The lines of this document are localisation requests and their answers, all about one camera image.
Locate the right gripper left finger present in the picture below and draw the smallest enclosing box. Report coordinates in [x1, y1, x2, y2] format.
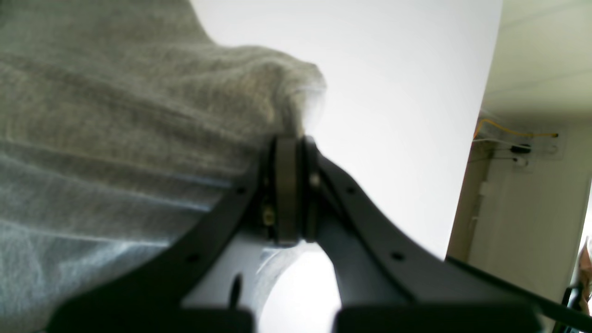
[46, 136, 302, 333]

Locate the wall socket with plugs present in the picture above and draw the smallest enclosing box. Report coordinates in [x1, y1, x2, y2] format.
[488, 131, 568, 171]

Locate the grey T-shirt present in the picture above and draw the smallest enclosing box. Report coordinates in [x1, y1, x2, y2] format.
[1, 0, 326, 333]

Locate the yellow cable at left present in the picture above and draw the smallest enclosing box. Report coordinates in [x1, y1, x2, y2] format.
[473, 118, 559, 139]

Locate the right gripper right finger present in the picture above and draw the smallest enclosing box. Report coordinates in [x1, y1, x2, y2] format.
[301, 137, 591, 333]

